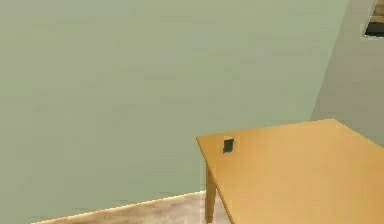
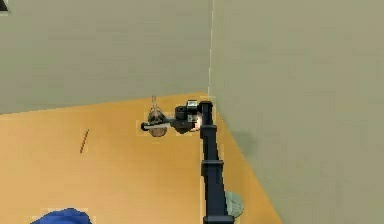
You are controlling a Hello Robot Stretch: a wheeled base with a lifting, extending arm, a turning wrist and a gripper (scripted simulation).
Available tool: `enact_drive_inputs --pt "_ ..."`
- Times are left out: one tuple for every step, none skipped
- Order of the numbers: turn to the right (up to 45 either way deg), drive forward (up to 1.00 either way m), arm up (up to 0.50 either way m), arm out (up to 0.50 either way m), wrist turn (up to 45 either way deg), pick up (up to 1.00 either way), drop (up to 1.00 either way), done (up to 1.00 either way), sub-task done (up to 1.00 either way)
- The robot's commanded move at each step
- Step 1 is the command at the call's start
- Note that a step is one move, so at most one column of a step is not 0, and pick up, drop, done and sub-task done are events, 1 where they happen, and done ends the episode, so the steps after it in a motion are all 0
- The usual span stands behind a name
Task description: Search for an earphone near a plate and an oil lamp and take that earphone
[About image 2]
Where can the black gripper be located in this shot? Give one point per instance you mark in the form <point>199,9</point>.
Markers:
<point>180,122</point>

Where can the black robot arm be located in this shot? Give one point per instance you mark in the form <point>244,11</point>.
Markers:
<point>210,166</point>

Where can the grey plate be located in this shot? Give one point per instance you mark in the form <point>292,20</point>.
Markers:
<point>234,203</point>

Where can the thin red stick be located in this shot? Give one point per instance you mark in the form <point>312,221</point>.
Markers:
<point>84,141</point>

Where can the blue cloth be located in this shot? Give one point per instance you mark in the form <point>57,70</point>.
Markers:
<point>65,217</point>

